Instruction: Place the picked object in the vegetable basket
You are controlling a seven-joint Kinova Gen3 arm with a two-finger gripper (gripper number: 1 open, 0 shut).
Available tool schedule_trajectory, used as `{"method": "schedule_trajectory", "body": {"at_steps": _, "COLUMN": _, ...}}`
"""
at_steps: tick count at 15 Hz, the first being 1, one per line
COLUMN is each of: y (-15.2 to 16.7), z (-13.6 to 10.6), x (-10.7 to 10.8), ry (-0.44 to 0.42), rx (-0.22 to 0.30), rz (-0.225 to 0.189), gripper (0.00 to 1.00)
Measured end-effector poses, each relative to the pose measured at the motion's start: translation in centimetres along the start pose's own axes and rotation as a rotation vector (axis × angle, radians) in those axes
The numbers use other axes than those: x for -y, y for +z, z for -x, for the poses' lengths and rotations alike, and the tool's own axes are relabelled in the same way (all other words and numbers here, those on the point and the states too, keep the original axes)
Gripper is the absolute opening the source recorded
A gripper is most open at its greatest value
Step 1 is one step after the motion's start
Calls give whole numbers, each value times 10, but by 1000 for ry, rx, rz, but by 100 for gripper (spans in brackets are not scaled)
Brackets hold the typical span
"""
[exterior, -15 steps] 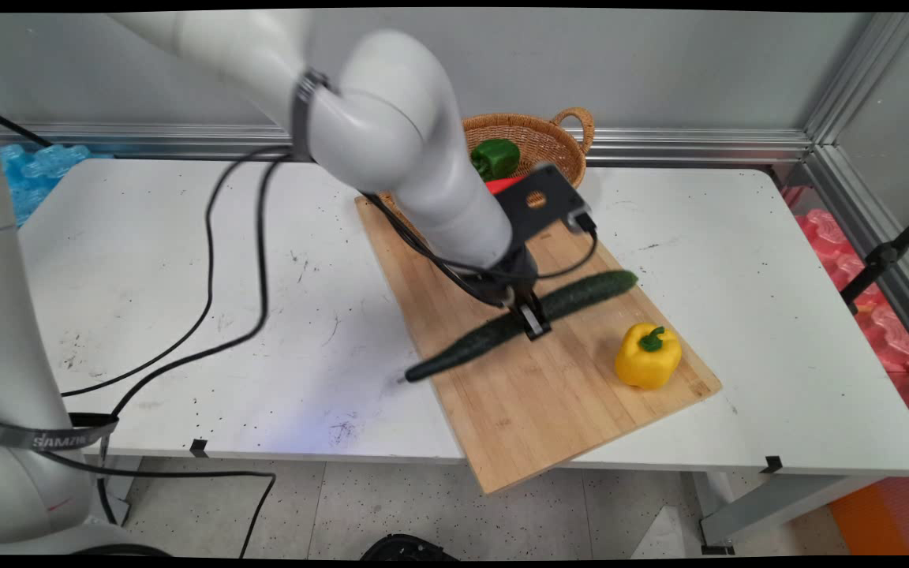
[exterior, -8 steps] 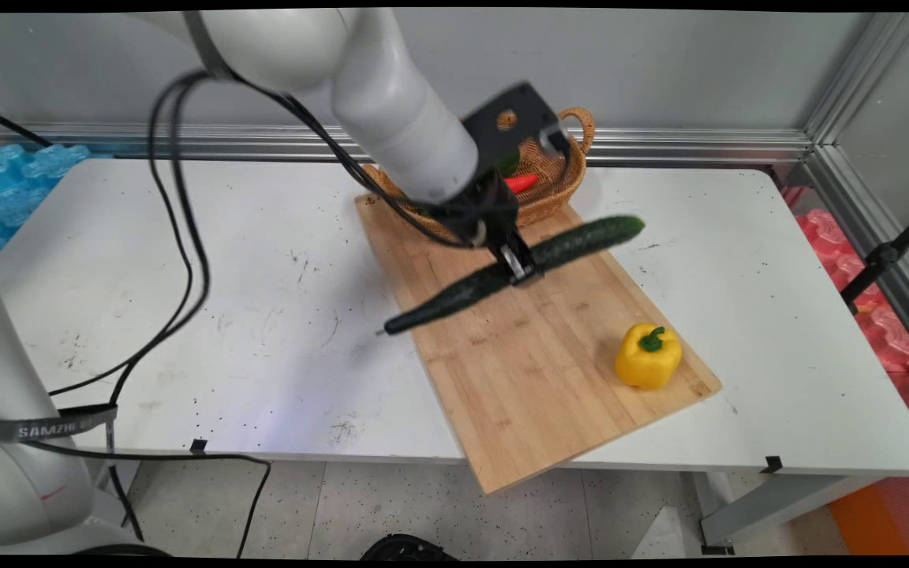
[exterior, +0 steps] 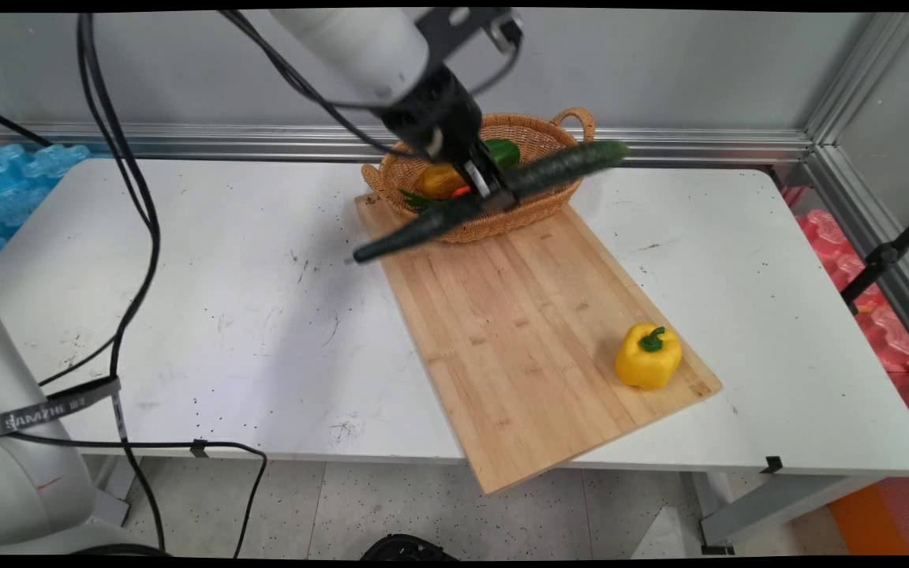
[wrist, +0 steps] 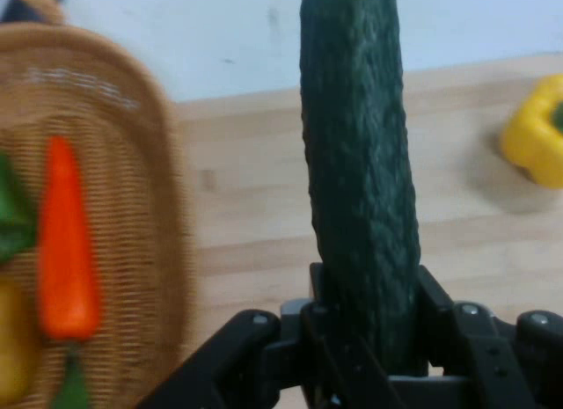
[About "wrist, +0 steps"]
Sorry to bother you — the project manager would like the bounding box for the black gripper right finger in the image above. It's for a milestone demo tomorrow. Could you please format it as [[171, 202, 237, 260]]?
[[414, 266, 563, 409]]

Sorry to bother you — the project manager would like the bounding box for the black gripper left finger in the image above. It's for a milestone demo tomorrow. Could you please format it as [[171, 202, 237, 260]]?
[[135, 262, 406, 409]]

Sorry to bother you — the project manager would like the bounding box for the long dark green cucumber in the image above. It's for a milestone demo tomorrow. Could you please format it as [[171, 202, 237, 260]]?
[[299, 0, 421, 377]]

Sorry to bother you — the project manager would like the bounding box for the woven wicker basket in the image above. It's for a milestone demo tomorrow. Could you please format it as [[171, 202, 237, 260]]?
[[0, 0, 199, 409]]

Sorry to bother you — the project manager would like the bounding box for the orange carrot with green top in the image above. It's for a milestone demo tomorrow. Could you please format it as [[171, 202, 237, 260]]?
[[37, 135, 101, 409]]

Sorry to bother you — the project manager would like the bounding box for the pale yellow round fruit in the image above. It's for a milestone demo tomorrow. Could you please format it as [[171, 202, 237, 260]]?
[[0, 276, 39, 401]]

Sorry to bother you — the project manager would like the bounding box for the yellow bell pepper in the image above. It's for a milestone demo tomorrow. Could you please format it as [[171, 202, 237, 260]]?
[[501, 73, 563, 189]]

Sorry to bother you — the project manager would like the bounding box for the green leafy vegetable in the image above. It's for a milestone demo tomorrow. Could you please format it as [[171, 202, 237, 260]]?
[[0, 149, 37, 266]]

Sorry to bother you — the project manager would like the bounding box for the dark background object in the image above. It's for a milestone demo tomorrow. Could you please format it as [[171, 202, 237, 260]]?
[[0, 0, 71, 24]]

